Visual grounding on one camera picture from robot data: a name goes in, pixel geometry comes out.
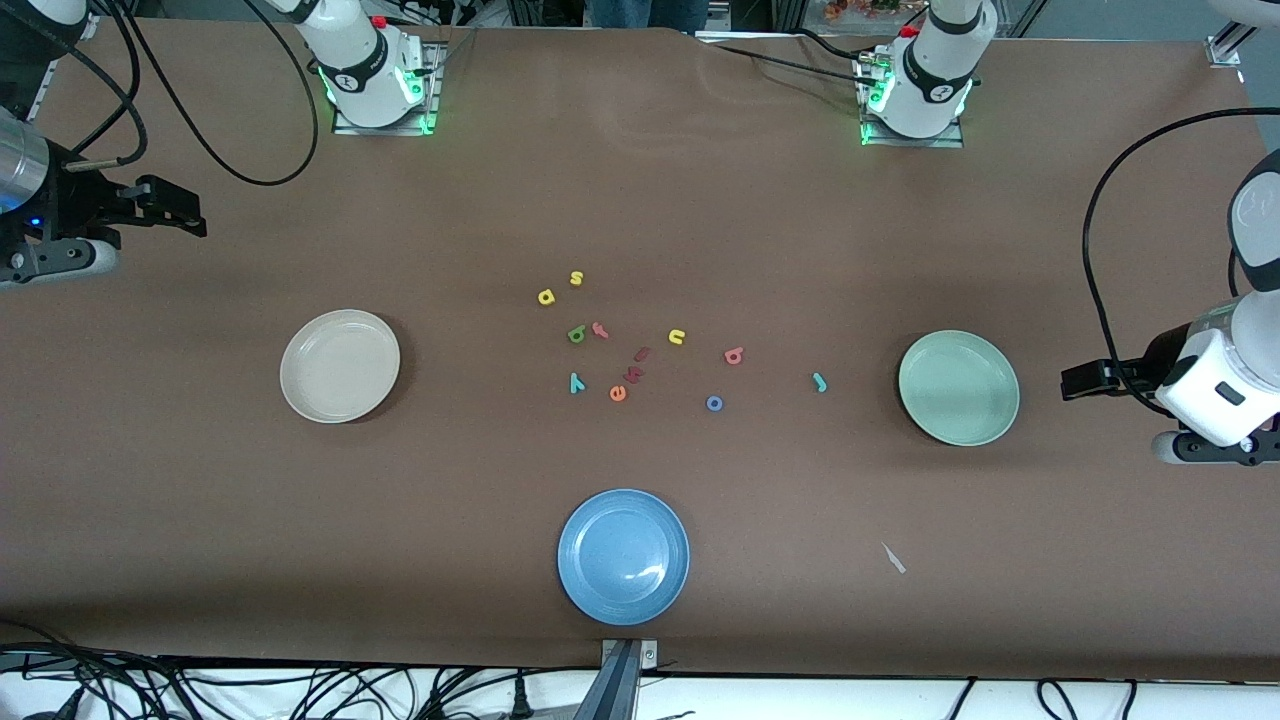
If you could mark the green plate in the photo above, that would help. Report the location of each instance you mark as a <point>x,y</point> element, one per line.
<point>958,388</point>

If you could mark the aluminium frame corner bracket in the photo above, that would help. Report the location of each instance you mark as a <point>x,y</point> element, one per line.
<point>1225,50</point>

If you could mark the white rail strip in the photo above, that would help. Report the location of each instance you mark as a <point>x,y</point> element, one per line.
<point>760,37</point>

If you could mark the orange artificial flowers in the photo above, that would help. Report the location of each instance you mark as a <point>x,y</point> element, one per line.
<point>860,8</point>

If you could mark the blue plate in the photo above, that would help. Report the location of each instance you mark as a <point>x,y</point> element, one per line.
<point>623,557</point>

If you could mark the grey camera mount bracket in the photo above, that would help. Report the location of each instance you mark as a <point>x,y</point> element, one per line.
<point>620,680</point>

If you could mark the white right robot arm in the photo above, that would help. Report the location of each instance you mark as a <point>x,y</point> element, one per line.
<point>360,60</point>

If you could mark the person in blue jeans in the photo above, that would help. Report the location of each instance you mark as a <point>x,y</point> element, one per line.
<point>640,12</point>

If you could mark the white tape scrap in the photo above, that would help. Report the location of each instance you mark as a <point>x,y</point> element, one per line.
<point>893,558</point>

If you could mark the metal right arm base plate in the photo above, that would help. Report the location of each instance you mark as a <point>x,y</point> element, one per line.
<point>436,90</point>

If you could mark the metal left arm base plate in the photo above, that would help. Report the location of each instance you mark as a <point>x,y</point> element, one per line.
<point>920,142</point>

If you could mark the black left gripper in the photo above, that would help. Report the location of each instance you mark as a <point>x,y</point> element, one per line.
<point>1152,364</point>

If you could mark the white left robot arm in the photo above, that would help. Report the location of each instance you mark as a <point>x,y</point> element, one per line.
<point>1215,395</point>

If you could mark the beige plate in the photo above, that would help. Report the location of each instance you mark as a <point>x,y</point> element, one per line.
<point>340,366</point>

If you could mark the aluminium frame rail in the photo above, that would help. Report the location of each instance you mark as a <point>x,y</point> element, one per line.
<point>40,95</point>

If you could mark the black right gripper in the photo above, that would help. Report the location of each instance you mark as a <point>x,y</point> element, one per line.
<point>78,203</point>

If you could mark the brown table cover sheet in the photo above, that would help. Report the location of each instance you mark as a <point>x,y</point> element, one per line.
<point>640,200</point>

